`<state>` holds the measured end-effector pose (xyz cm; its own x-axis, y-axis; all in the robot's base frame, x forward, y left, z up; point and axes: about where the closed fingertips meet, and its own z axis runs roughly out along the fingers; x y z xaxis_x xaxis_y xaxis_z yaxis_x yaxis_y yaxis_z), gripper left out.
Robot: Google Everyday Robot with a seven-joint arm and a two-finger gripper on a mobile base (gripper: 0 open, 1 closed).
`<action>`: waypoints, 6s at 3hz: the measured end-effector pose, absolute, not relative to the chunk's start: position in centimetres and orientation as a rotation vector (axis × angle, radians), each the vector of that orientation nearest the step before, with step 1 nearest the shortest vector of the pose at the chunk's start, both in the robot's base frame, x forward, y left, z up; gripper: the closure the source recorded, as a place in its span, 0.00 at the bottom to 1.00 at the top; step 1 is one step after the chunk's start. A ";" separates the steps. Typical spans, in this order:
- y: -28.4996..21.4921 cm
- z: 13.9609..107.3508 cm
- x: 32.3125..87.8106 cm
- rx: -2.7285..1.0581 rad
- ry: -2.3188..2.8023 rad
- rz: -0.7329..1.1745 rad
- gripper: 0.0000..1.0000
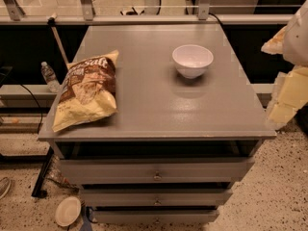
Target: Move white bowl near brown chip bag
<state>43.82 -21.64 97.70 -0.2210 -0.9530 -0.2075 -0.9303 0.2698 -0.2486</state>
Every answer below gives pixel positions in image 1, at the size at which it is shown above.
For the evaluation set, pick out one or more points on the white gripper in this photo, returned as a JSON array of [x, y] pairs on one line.
[[296, 38]]

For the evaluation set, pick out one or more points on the white bowl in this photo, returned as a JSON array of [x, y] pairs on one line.
[[192, 61]]

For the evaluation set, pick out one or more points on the brown and yellow chip bag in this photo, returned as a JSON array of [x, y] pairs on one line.
[[88, 93]]

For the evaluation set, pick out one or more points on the grey drawer cabinet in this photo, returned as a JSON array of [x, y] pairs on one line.
[[160, 113]]

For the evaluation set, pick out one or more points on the top grey drawer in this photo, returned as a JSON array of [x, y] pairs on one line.
[[83, 172]]

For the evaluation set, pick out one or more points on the grey drawer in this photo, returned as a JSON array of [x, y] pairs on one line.
[[156, 216], [83, 172], [156, 197]]

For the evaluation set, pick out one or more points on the middle grey drawer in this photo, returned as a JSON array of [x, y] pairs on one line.
[[156, 197]]

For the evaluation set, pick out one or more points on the clear plastic water bottle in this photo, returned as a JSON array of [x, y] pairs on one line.
[[50, 77]]

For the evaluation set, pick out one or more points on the bottom grey drawer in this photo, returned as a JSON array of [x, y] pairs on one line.
[[156, 216]]

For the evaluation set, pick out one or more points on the wooden stick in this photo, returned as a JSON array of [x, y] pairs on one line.
[[52, 24]]

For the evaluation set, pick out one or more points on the black floor stand leg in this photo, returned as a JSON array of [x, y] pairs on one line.
[[38, 192]]

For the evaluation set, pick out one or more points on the grey shoe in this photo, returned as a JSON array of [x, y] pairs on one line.
[[5, 184]]

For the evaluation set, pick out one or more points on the metal railing frame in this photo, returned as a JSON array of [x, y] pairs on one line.
[[87, 12]]

